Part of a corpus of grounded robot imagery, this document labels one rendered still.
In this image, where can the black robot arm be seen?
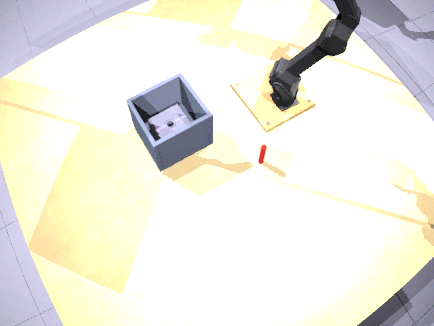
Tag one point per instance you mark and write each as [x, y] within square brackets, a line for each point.
[285, 75]

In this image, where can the red peg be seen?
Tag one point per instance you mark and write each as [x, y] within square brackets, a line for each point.
[262, 153]

